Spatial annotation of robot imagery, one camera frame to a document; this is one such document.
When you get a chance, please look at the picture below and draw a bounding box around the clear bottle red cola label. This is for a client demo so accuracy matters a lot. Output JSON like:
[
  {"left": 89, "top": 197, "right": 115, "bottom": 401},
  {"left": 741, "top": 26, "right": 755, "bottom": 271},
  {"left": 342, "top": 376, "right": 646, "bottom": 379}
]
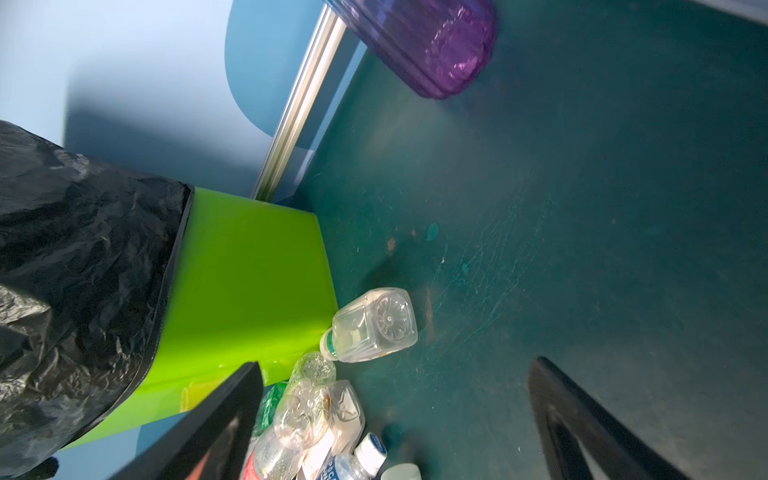
[{"left": 241, "top": 351, "right": 336, "bottom": 479}]

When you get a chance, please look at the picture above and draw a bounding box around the aluminium back frame rail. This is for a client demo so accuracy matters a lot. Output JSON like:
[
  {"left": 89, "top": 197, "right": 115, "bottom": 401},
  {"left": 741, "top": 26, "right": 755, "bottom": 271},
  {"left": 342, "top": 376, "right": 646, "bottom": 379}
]
[{"left": 251, "top": 4, "right": 346, "bottom": 202}]

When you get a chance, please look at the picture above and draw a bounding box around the pink label crushed bottle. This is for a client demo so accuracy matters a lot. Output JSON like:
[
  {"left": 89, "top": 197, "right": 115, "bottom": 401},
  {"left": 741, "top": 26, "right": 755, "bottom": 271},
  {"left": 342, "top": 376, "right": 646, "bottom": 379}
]
[{"left": 296, "top": 380, "right": 365, "bottom": 480}]

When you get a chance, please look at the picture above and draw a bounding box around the clear bottle blue label centre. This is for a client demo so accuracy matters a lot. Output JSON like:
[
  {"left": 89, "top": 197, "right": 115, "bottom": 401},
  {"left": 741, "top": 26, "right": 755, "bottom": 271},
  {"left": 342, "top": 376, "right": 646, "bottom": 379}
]
[{"left": 317, "top": 433, "right": 387, "bottom": 480}]

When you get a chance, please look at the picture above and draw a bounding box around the purple ribbed glass vase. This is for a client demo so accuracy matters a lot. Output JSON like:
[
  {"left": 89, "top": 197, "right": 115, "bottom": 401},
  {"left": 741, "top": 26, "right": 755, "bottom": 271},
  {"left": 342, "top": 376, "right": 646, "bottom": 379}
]
[{"left": 328, "top": 0, "right": 498, "bottom": 100}]

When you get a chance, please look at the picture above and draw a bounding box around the green plastic bin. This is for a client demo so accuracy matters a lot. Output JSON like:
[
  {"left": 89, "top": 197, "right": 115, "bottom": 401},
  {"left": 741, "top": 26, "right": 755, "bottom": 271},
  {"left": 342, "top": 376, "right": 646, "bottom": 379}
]
[{"left": 75, "top": 188, "right": 338, "bottom": 446}]

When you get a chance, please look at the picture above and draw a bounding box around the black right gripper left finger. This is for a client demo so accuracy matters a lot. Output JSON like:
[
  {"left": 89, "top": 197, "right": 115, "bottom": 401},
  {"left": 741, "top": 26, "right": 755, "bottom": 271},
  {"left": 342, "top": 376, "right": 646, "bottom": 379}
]
[{"left": 113, "top": 362, "right": 263, "bottom": 479}]

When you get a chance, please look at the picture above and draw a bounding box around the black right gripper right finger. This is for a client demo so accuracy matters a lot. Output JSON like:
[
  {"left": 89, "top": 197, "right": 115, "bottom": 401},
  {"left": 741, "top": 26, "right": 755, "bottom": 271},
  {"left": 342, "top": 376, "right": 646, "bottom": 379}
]
[{"left": 527, "top": 357, "right": 687, "bottom": 479}]

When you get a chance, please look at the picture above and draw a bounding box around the crushed green bottle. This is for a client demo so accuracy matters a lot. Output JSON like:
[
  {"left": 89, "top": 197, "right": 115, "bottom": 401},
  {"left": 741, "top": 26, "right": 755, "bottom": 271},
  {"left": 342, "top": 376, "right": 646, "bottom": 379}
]
[{"left": 252, "top": 381, "right": 288, "bottom": 438}]

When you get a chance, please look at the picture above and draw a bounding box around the clear square plastic bottle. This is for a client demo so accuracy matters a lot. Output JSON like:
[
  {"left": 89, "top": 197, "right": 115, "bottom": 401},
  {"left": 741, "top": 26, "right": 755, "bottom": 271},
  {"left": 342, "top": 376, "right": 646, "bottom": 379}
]
[{"left": 319, "top": 287, "right": 418, "bottom": 363}]

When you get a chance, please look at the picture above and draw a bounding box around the black bin liner bag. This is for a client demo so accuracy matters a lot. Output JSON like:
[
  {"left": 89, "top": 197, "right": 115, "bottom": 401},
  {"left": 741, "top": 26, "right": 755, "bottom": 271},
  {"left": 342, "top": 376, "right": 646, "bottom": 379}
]
[{"left": 1, "top": 122, "right": 194, "bottom": 479}]

